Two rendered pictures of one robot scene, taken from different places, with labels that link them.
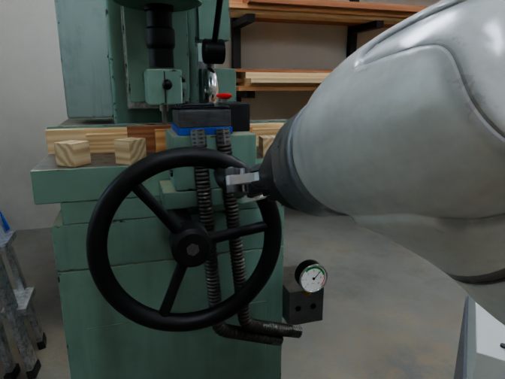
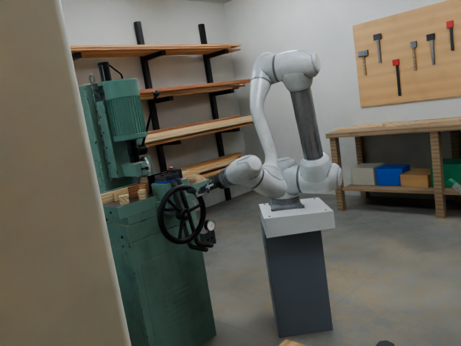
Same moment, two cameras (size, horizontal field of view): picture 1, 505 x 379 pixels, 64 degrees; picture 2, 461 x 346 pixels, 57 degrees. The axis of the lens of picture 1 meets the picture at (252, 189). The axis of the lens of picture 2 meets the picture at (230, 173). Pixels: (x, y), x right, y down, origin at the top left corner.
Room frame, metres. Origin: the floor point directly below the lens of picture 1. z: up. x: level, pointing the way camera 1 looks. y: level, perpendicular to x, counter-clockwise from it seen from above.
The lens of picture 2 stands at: (-1.33, 0.77, 1.29)
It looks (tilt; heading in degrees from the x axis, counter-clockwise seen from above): 9 degrees down; 333
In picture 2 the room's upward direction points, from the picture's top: 9 degrees counter-clockwise
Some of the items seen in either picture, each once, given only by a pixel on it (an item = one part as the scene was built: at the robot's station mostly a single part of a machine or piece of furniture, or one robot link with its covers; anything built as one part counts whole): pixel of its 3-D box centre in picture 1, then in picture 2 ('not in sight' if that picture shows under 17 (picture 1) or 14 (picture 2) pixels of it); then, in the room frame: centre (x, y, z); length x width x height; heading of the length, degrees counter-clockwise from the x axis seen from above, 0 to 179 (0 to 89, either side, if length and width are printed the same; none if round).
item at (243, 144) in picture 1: (209, 156); (170, 189); (0.72, 0.08, 0.91); 0.15 x 0.14 x 0.09; 107
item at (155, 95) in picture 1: (163, 90); (135, 170); (0.91, 0.19, 1.03); 0.14 x 0.07 x 0.09; 17
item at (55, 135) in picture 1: (191, 136); (147, 186); (0.93, 0.14, 0.92); 0.60 x 0.02 x 0.05; 107
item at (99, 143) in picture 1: (222, 138); (159, 184); (0.93, 0.07, 0.92); 0.58 x 0.02 x 0.04; 107
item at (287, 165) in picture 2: not in sight; (285, 176); (0.57, -0.53, 0.86); 0.18 x 0.16 x 0.22; 35
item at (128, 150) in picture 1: (131, 150); (142, 193); (0.74, 0.22, 0.92); 0.04 x 0.04 x 0.04; 63
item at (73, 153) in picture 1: (72, 153); (124, 199); (0.72, 0.32, 0.92); 0.04 x 0.04 x 0.04; 69
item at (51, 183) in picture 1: (201, 171); (162, 196); (0.81, 0.10, 0.87); 0.61 x 0.30 x 0.06; 107
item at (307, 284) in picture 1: (309, 279); (209, 226); (0.76, -0.12, 0.65); 0.06 x 0.04 x 0.08; 107
